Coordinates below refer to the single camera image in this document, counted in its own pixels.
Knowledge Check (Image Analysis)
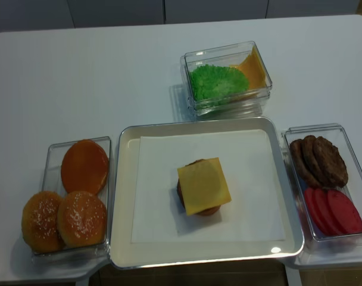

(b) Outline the tomato slice in box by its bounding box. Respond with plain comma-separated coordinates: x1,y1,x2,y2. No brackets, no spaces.
304,188,330,236
327,189,362,234
313,189,344,235

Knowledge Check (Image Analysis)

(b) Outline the middle tomato slice in box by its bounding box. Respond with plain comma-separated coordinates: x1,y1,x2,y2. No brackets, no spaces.
313,189,344,235

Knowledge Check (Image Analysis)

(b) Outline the middle meat patty in box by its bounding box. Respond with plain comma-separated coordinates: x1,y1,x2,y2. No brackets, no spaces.
302,135,331,187

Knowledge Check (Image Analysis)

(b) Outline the flat bottom bun in box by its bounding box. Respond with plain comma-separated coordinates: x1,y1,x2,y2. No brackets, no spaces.
61,139,109,195

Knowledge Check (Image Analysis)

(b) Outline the left tomato slice in box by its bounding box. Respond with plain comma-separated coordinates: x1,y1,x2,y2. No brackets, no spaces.
304,188,330,236

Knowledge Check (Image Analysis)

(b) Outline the yellow cheese slice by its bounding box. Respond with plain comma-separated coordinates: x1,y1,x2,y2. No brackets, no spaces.
177,157,232,216

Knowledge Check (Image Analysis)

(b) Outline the meat patty on tray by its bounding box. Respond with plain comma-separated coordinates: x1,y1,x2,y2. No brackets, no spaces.
177,159,205,207

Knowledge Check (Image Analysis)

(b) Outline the green lettuce piece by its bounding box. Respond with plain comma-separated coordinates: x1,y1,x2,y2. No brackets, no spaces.
189,64,249,102

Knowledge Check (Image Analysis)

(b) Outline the sesame bun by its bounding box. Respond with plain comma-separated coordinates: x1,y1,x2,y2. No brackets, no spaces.
21,191,65,254
57,191,107,248

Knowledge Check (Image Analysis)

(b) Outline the left meat patty in box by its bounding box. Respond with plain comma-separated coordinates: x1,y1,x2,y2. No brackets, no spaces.
289,139,322,188

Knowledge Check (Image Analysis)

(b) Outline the right sesame top bun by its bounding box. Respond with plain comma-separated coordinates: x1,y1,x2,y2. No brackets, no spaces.
57,191,107,248

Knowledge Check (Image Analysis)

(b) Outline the white serving tray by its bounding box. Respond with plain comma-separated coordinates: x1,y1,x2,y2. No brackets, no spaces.
108,117,304,269

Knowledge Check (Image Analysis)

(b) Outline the clear box with lettuce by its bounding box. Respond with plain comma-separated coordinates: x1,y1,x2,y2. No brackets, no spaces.
180,41,273,120

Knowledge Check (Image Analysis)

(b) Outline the white paper sheet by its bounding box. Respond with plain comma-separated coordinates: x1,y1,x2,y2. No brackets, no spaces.
131,130,285,243

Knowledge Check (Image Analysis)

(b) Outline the right tomato slice in box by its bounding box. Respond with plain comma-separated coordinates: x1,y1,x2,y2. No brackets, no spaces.
327,189,362,234

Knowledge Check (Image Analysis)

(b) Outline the clear box with buns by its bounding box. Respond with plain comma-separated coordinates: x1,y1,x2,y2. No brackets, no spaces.
23,136,113,263

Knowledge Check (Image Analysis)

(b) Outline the meat patty in box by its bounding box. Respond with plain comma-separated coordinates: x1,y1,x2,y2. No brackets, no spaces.
289,139,322,188
313,136,348,188
302,135,331,187

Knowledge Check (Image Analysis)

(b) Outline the left sesame top bun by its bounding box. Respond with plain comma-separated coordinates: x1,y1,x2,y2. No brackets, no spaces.
21,191,65,254

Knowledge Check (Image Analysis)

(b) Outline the right meat patty in box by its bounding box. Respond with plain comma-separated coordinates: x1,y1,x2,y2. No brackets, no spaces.
313,136,348,188

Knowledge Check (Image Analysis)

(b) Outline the clear box with patties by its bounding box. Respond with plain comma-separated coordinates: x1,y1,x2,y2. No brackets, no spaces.
282,124,362,255

